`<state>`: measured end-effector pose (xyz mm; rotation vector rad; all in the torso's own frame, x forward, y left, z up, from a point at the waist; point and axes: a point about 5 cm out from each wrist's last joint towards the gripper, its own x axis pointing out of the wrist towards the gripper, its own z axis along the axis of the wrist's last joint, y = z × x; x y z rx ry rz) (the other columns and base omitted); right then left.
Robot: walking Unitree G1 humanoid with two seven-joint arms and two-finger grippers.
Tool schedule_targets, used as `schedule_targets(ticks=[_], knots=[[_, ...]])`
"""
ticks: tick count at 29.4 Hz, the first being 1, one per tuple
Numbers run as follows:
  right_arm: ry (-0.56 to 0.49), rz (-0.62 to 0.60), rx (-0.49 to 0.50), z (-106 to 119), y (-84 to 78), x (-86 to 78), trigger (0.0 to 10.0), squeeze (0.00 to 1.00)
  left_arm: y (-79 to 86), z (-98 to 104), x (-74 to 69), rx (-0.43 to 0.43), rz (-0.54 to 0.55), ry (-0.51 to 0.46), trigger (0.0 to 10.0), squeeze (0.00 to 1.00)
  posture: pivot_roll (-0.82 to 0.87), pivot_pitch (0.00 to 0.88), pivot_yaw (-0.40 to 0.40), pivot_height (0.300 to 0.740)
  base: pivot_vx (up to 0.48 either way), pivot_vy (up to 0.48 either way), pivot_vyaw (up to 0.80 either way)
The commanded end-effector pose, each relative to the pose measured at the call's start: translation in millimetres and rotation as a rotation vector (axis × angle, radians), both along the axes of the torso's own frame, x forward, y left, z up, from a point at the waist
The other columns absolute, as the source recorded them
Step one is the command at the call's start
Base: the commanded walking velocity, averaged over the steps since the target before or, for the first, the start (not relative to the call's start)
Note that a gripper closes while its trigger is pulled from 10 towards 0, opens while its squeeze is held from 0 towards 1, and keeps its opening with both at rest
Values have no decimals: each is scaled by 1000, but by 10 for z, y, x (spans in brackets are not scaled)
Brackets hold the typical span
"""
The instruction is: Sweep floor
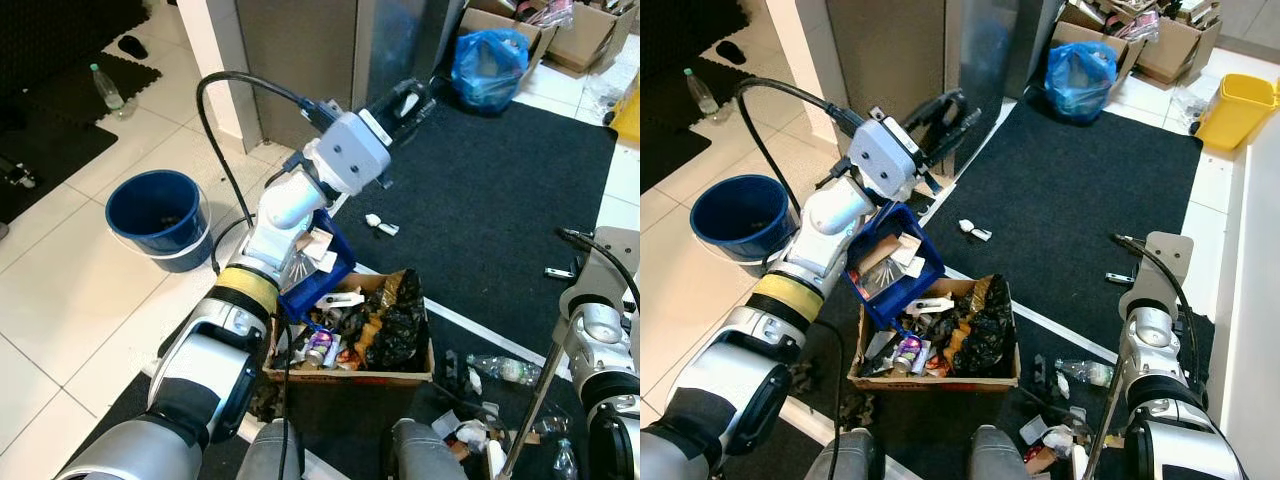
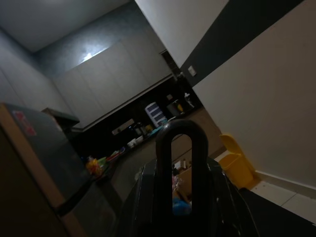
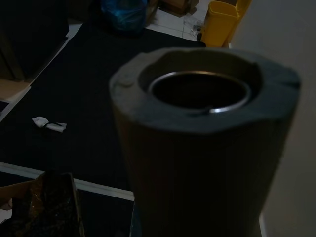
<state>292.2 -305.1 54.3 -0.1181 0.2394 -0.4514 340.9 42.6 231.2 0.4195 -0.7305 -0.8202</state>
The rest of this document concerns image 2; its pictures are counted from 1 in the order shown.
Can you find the green red plastic trays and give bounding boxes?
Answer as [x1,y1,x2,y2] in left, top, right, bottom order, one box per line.
[106,147,127,161]

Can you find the colourful snack packs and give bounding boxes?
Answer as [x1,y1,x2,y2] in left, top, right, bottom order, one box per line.
[85,155,107,176]

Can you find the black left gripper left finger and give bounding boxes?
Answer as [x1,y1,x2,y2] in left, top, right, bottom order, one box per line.
[120,158,173,237]

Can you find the white bowls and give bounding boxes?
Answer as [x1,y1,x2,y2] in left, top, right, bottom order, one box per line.
[126,135,144,148]

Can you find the grey wall cabinets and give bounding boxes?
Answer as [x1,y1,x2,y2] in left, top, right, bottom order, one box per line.
[50,40,173,129]

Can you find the yellow bin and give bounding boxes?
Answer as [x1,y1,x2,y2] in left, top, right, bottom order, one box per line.
[218,133,256,188]

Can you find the grey refrigerator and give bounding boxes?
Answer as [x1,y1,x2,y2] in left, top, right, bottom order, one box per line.
[0,102,124,237]

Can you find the white drawer unit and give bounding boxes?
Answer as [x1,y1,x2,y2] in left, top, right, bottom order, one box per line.
[145,100,168,128]

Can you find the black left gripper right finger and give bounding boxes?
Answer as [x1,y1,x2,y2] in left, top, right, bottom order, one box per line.
[195,158,260,237]

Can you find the blue dustpan with long handle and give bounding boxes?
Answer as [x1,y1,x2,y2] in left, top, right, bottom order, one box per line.
[155,119,210,217]

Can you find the black mat with taped edges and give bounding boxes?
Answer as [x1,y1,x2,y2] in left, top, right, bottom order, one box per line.
[237,187,316,237]

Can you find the black pot appliance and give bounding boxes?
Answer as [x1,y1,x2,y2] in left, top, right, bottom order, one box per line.
[165,99,184,117]

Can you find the open brown cardboard box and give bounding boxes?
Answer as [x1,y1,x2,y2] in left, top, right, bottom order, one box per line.
[172,159,195,198]

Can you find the dark boxy appliance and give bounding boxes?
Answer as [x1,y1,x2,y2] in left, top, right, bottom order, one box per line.
[41,107,81,135]

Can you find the blue plastic bag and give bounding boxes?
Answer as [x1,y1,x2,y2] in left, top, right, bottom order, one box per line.
[172,196,193,215]

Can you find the black kettle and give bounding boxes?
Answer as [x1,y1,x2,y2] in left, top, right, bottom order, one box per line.
[134,122,145,136]

